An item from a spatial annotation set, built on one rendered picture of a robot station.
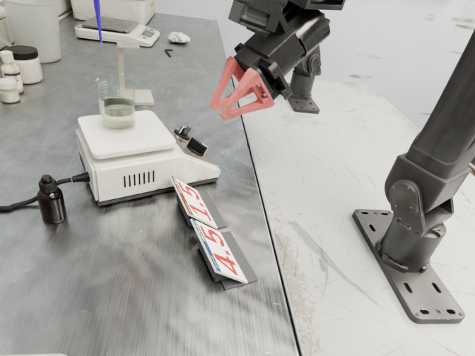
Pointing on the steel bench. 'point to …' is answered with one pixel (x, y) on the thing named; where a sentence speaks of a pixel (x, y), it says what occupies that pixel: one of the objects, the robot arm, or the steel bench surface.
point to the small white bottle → (10, 70)
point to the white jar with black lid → (27, 63)
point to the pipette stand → (124, 70)
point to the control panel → (186, 147)
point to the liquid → (98, 17)
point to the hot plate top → (101, 150)
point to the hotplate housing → (140, 173)
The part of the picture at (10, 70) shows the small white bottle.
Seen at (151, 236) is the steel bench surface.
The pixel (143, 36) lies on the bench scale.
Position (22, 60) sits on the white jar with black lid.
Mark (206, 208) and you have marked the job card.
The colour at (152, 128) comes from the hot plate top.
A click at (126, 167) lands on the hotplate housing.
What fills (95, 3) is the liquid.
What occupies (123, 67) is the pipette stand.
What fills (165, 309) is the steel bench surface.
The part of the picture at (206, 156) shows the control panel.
